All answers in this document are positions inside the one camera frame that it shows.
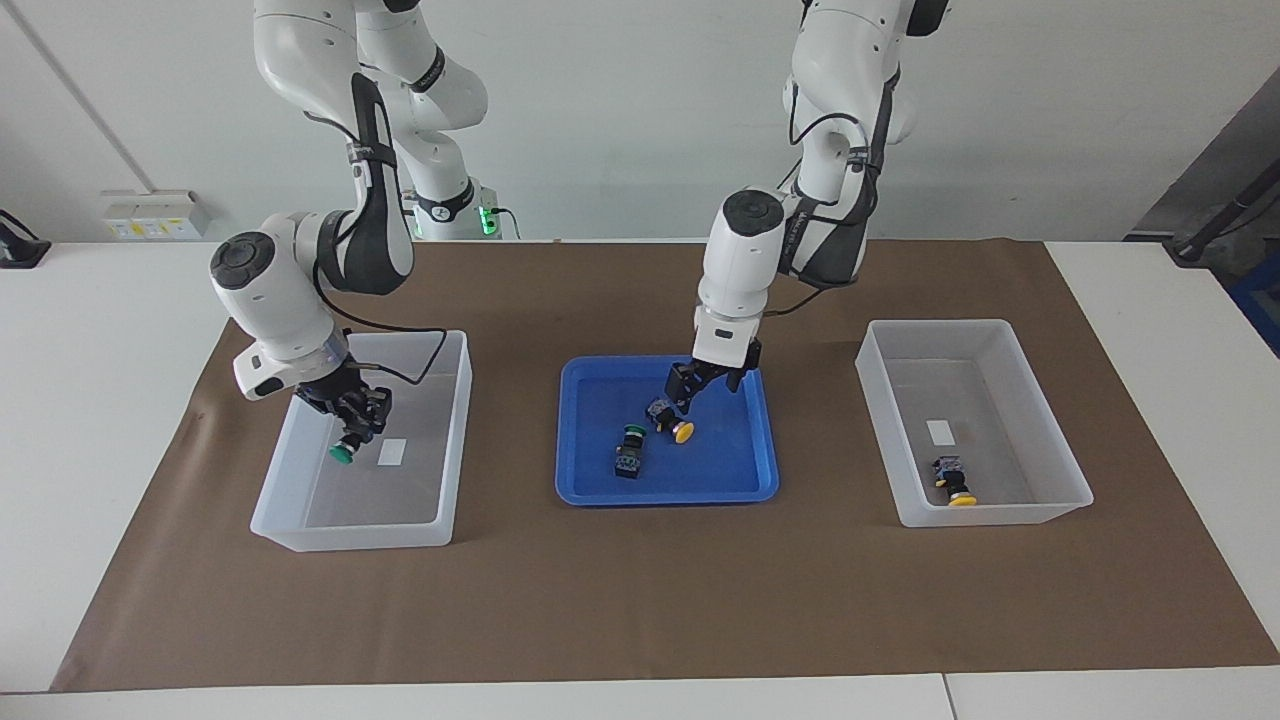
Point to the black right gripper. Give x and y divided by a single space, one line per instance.
330 392

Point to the blue crate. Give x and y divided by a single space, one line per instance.
1262 300

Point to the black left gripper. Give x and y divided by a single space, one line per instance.
720 371

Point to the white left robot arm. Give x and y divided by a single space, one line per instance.
740 260

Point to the blue plastic tray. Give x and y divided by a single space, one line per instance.
720 470

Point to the green push button switch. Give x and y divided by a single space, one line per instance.
629 462
343 454

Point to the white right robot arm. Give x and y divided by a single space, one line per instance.
270 300

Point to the small white sticker label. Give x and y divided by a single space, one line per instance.
393 452
940 432

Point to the black tripod pole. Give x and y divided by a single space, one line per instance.
1215 225

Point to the translucent white plastic box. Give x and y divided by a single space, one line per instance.
360 510
1040 440

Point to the brown paper table mat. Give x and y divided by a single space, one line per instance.
640 600

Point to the yellow push button switch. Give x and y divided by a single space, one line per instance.
955 485
683 432

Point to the black stand foot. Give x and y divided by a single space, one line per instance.
20 252

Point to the white wall outlet box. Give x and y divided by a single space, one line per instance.
150 225

